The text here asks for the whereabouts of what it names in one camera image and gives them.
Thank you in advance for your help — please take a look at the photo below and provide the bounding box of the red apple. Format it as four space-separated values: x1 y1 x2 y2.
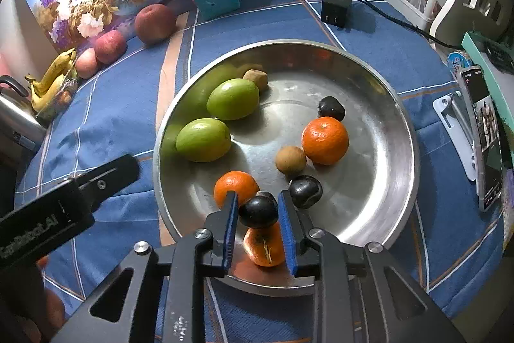
75 48 101 79
95 30 128 65
134 4 178 45

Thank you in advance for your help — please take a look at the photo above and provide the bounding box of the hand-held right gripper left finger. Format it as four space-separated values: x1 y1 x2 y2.
50 190 239 343

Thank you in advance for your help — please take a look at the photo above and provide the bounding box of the white phone stand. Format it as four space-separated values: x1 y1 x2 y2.
433 91 483 181

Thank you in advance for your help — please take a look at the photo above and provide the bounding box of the blue plaid tablecloth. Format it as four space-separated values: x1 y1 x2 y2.
14 0 504 343

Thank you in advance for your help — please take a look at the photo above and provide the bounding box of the steel thermos kettle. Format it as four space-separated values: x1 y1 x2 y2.
0 75 48 155

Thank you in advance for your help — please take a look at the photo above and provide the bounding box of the brown kiwi fruit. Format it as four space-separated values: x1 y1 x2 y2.
275 146 307 176
243 69 269 91

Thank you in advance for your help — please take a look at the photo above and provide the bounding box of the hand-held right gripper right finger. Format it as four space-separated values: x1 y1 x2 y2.
277 190 466 343

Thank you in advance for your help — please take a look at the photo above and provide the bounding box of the black power adapter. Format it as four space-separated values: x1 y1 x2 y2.
320 0 353 26

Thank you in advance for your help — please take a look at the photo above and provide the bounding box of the smartphone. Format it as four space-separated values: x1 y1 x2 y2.
458 66 504 212

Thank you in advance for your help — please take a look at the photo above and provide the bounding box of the yellow banana bunch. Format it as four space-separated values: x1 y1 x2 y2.
25 48 77 113

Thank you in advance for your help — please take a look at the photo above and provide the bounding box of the dark plum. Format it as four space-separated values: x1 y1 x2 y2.
288 175 323 209
238 195 279 228
317 96 346 122

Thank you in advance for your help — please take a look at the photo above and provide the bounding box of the round metal basin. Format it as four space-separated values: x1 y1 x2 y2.
153 40 420 297

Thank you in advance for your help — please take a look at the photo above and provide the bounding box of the green fruit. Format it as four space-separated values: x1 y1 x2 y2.
206 78 260 121
176 118 232 163

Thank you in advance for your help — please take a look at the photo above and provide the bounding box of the orange mandarin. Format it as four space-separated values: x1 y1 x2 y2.
243 221 287 267
301 116 350 166
214 170 260 209

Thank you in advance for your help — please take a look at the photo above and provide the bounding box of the person's left hand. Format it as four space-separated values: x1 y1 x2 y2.
0 255 67 343

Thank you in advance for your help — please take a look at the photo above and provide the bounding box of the blue round lid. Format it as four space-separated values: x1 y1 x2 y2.
447 50 474 68

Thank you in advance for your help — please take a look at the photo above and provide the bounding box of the teal flat box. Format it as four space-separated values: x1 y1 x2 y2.
461 30 514 151

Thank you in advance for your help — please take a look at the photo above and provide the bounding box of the black adapter cable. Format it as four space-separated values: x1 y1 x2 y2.
349 0 462 50

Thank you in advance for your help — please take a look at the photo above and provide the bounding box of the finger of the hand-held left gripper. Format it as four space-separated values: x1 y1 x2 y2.
74 154 140 213

